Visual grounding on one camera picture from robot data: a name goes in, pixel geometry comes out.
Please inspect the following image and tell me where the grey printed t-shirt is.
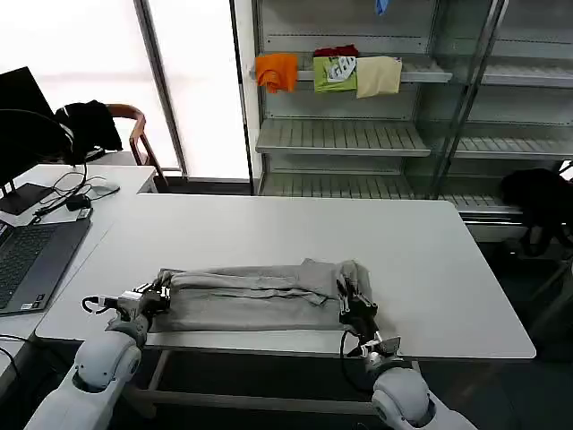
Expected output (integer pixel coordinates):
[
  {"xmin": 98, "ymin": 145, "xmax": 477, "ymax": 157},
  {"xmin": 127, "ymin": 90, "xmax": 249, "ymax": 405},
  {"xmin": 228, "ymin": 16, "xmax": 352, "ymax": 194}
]
[{"xmin": 145, "ymin": 257, "xmax": 373, "ymax": 333}]

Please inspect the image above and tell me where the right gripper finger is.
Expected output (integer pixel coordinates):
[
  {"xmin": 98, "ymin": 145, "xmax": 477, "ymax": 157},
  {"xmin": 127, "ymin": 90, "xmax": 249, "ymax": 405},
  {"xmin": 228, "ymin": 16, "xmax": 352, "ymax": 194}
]
[
  {"xmin": 350, "ymin": 278, "xmax": 377, "ymax": 310},
  {"xmin": 335, "ymin": 277, "xmax": 355, "ymax": 314}
]

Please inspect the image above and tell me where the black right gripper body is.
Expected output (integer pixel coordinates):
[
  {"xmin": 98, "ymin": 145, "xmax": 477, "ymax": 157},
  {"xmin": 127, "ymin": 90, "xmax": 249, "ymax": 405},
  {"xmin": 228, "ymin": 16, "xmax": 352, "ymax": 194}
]
[{"xmin": 338, "ymin": 303, "xmax": 381, "ymax": 342}]

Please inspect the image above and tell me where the grey window post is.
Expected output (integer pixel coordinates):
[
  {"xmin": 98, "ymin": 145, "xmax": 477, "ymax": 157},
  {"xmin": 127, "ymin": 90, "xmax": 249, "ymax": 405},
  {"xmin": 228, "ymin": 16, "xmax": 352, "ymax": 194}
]
[{"xmin": 133, "ymin": 0, "xmax": 190, "ymax": 178}]

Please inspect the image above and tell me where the black power adapter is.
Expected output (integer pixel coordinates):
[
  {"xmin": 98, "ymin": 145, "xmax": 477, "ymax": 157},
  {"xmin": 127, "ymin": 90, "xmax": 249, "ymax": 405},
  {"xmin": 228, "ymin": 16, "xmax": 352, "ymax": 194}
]
[{"xmin": 65, "ymin": 194, "xmax": 93, "ymax": 212}]

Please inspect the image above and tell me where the metal shelf rack with clothes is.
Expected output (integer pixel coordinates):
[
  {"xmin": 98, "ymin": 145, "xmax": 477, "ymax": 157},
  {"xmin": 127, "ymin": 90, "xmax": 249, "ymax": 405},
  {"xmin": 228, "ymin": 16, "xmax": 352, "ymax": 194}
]
[{"xmin": 250, "ymin": 0, "xmax": 573, "ymax": 228}]

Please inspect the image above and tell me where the brown wooden chair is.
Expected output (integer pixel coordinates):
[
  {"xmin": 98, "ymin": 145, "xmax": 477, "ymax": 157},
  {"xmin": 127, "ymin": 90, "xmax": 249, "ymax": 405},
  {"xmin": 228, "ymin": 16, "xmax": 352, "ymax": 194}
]
[{"xmin": 105, "ymin": 103, "xmax": 167, "ymax": 187}]

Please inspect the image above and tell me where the black monitor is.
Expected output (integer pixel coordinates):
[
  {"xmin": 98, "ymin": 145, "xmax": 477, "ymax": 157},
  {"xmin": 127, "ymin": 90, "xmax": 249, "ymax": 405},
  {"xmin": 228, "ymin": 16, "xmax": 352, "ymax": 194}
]
[{"xmin": 0, "ymin": 65, "xmax": 76, "ymax": 192}]

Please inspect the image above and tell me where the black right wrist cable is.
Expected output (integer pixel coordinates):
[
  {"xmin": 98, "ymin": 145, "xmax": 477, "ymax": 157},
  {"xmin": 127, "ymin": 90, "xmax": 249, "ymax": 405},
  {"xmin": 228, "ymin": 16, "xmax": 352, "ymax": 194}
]
[{"xmin": 338, "ymin": 328, "xmax": 375, "ymax": 396}]

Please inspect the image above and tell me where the grey computer mouse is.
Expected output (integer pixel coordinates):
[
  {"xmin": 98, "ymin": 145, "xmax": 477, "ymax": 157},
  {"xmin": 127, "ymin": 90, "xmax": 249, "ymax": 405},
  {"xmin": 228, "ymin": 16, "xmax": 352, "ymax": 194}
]
[{"xmin": 90, "ymin": 182, "xmax": 121, "ymax": 198}]

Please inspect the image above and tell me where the black jacket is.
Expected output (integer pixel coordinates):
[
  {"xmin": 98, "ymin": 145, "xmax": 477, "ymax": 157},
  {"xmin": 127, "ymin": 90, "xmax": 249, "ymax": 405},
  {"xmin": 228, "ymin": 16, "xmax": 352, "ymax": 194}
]
[{"xmin": 54, "ymin": 99, "xmax": 124, "ymax": 165}]

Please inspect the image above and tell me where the black flat monitor base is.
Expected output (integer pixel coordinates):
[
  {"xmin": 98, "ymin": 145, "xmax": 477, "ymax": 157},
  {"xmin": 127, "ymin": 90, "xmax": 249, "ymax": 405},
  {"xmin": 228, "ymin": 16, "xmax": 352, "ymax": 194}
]
[{"xmin": 0, "ymin": 181, "xmax": 55, "ymax": 216}]

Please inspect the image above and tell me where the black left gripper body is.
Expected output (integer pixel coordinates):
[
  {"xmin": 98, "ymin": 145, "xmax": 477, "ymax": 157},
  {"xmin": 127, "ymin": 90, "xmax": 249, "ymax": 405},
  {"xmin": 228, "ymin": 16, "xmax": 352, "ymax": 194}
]
[{"xmin": 135, "ymin": 288, "xmax": 173, "ymax": 316}]

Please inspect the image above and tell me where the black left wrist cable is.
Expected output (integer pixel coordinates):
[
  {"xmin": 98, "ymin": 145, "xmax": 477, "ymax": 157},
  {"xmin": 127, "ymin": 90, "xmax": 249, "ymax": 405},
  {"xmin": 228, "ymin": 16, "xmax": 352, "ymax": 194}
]
[{"xmin": 81, "ymin": 294, "xmax": 118, "ymax": 316}]

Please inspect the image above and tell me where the black backpack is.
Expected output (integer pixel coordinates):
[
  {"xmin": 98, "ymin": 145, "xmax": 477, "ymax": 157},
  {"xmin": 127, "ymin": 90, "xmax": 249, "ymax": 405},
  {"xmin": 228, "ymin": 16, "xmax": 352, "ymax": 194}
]
[{"xmin": 498, "ymin": 168, "xmax": 573, "ymax": 260}]

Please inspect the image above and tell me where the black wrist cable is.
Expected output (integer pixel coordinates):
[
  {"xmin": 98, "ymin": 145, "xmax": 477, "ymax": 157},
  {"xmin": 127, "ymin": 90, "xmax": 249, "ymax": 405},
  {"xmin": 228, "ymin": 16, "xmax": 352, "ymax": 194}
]
[
  {"xmin": 81, "ymin": 294, "xmax": 118, "ymax": 316},
  {"xmin": 338, "ymin": 328, "xmax": 375, "ymax": 396}
]

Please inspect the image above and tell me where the black cable under desk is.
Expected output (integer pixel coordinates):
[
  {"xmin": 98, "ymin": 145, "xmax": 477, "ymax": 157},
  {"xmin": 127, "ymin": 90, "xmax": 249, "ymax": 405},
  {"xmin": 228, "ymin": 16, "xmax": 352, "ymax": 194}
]
[{"xmin": 0, "ymin": 331, "xmax": 35, "ymax": 378}]

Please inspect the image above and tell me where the dark grey laptop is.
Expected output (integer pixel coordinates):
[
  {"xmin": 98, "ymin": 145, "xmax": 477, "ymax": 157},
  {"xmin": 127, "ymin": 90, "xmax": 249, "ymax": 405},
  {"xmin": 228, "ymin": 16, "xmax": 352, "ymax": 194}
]
[{"xmin": 0, "ymin": 218, "xmax": 93, "ymax": 317}]

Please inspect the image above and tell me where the white table frame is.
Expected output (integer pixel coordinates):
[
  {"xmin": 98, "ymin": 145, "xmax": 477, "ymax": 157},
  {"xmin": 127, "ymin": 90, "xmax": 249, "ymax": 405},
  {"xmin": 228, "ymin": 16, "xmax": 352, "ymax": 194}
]
[{"xmin": 123, "ymin": 347, "xmax": 424, "ymax": 418}]

